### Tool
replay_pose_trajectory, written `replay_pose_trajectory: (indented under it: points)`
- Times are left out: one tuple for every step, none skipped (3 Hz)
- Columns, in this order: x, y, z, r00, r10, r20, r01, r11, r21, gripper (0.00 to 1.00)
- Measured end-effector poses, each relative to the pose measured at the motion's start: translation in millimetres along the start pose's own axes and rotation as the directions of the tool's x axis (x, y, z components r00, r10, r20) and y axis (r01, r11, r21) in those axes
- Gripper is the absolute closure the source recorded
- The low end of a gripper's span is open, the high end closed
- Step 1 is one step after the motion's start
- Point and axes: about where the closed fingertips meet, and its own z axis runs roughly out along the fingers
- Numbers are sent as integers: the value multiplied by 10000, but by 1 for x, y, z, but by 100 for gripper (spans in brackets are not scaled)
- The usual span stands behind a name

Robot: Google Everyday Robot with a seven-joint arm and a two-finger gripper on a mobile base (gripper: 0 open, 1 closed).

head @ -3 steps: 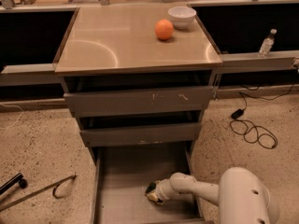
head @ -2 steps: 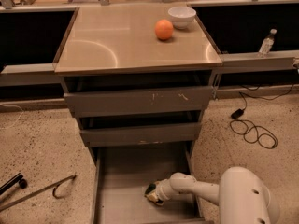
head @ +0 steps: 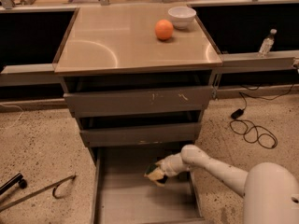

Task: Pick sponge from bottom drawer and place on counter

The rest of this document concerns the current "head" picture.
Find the metal rod with hook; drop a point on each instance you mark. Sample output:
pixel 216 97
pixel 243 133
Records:
pixel 53 187

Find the white bowl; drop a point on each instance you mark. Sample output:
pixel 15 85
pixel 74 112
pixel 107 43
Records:
pixel 181 17

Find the green yellow sponge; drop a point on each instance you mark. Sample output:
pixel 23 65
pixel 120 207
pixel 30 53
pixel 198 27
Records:
pixel 152 167

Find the bottom grey open drawer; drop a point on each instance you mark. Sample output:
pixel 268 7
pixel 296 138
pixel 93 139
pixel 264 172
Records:
pixel 122 195

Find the middle grey drawer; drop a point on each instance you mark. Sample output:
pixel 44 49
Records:
pixel 141 135

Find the clear plastic water bottle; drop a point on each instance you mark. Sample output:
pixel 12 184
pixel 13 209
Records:
pixel 268 43

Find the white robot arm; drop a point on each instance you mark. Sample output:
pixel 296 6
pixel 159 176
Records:
pixel 270 192

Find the orange fruit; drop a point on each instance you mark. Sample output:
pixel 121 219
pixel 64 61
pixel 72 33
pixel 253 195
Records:
pixel 164 29

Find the grey drawer cabinet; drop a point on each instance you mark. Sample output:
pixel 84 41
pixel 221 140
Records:
pixel 115 48

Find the black caster leg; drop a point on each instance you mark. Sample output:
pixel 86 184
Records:
pixel 16 179

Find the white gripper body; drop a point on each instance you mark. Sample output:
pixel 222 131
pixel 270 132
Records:
pixel 169 167

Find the top grey drawer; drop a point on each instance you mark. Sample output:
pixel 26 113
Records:
pixel 116 103

